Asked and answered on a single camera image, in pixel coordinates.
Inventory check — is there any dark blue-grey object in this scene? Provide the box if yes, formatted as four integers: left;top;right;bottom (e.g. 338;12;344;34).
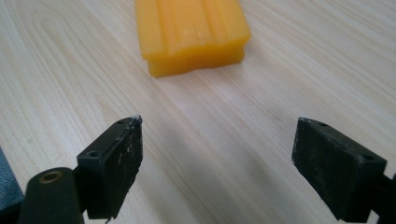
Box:
0;147;25;213

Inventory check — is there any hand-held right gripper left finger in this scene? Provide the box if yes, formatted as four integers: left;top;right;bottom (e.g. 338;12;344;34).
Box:
76;114;144;220

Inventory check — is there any yellow soap bar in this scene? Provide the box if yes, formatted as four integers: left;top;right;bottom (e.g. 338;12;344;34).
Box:
134;0;252;78

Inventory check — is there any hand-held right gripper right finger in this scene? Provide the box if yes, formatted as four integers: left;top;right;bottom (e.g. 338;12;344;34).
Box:
291;117;389;224

